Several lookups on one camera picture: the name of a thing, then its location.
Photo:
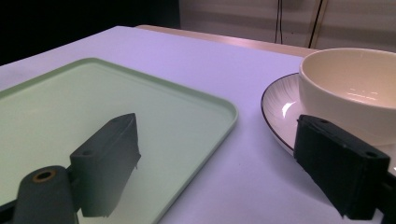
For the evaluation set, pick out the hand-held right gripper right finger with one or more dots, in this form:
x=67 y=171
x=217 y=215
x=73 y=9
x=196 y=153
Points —
x=339 y=168

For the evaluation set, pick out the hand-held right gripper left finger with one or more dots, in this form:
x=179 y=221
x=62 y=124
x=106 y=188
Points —
x=106 y=168

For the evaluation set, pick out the cream ceramic bowl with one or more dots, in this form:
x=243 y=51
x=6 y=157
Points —
x=348 y=90

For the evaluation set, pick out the white plate with dark rim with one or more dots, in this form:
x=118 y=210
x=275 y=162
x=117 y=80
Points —
x=281 y=109

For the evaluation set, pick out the light green plastic tray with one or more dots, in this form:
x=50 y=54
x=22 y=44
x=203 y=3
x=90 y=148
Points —
x=93 y=102

